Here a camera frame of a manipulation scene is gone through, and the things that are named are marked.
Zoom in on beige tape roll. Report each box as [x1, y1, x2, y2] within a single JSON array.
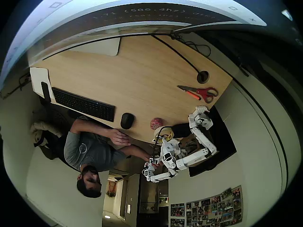
[[153, 126, 175, 144]]

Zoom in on white leader arm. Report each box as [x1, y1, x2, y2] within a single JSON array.
[[141, 157, 178, 183]]

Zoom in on man's left forearm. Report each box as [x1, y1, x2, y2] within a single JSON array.
[[78, 119, 113, 140]]

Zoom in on man's left hand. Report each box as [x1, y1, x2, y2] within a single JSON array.
[[110, 129, 131, 145]]

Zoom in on pink ball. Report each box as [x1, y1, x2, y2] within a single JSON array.
[[150, 117, 164, 130]]

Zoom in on black computer mouse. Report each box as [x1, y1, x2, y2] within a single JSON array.
[[120, 113, 135, 130]]

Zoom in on black side cabinet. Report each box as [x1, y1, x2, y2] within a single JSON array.
[[188, 105, 238, 178]]

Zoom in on small photo sheet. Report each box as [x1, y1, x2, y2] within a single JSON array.
[[170, 218, 186, 227], [170, 203, 186, 218]]

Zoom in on large photo collage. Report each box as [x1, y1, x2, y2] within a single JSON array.
[[185, 184, 244, 227]]

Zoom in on man in grey t-shirt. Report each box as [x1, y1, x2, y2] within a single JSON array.
[[63, 117, 127, 199]]

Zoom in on black keyboard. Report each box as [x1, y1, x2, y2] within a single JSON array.
[[51, 87, 116, 123]]

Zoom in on grey monitor stand base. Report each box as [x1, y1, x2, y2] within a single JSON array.
[[67, 36, 122, 57]]

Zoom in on black office chair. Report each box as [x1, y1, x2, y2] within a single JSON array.
[[33, 99, 79, 161]]

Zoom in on curved computer monitor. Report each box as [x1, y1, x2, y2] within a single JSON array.
[[0, 0, 268, 92]]

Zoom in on beige jacket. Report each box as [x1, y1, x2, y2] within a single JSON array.
[[30, 120, 64, 148]]

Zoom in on black phone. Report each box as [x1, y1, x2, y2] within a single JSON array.
[[40, 81, 52, 103]]

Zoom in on white paper sheet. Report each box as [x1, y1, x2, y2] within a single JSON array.
[[29, 67, 57, 105]]

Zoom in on white ceiling lamp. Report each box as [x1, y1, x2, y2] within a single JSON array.
[[281, 9, 294, 21]]

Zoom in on black camera cable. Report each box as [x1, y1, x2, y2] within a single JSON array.
[[152, 126, 176, 164]]

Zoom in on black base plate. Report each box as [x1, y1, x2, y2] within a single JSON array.
[[171, 122, 192, 138]]

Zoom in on orange handled tool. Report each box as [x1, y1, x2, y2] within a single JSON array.
[[186, 90, 201, 100]]

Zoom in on red handled scissors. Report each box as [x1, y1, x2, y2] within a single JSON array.
[[177, 84, 219, 104]]

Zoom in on round desk cable grommet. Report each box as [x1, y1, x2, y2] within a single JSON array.
[[196, 70, 210, 84]]

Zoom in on thick black cable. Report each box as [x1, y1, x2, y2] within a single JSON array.
[[151, 35, 202, 76]]

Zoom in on thin black cable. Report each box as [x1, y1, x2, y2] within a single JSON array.
[[170, 33, 211, 58]]

